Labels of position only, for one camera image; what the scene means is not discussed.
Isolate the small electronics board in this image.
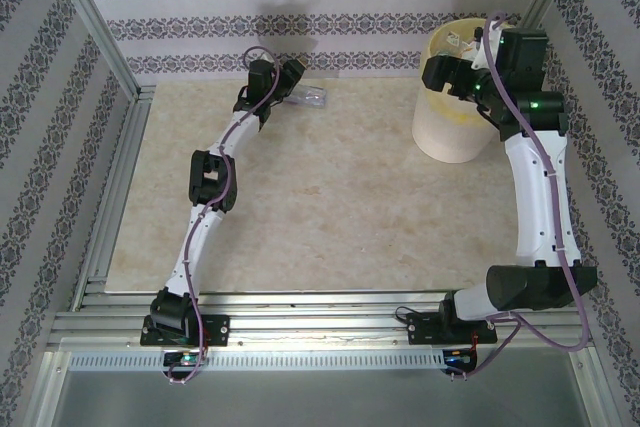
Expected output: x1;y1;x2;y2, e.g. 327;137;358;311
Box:
442;349;479;366
164;351;206;367

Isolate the yellow bin liner bag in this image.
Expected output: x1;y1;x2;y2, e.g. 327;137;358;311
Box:
424;18;521;126

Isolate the clear bluish ribbed bottle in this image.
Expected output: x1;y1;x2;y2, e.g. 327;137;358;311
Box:
287;84;329;109

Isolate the slotted metal cable duct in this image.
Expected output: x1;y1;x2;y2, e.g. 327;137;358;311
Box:
67;350;446;372

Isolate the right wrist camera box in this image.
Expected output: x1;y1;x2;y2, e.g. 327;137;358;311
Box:
467;21;496;72

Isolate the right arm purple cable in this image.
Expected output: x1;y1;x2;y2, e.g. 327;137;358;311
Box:
449;11;592;383

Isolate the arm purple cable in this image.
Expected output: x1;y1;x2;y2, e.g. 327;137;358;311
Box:
449;11;592;383
167;45;279;387

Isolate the aluminium frame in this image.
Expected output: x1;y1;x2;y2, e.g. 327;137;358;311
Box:
19;0;621;427

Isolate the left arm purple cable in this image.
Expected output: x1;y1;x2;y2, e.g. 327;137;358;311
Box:
167;45;279;387

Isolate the white plastic bin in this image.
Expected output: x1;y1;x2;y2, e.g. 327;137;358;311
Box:
412;18;521;164

